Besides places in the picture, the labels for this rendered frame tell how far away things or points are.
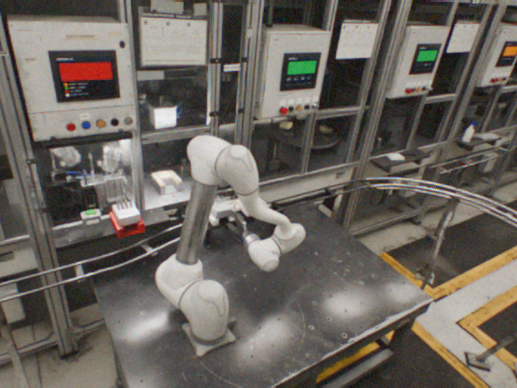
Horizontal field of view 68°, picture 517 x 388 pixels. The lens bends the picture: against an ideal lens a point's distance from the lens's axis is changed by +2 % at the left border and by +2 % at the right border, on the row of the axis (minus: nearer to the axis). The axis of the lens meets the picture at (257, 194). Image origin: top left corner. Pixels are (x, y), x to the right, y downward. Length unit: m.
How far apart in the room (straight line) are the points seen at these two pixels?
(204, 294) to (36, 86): 1.05
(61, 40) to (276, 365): 1.54
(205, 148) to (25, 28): 0.77
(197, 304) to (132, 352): 0.35
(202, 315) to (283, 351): 0.40
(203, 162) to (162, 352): 0.81
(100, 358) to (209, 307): 1.20
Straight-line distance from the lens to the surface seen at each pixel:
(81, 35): 1.76
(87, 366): 2.63
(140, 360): 1.75
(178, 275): 1.68
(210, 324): 1.63
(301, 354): 1.78
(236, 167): 1.37
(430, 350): 2.97
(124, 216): 1.92
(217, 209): 2.09
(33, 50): 1.75
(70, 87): 1.77
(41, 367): 2.71
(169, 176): 2.31
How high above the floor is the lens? 2.09
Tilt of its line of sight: 31 degrees down
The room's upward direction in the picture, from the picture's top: 6 degrees clockwise
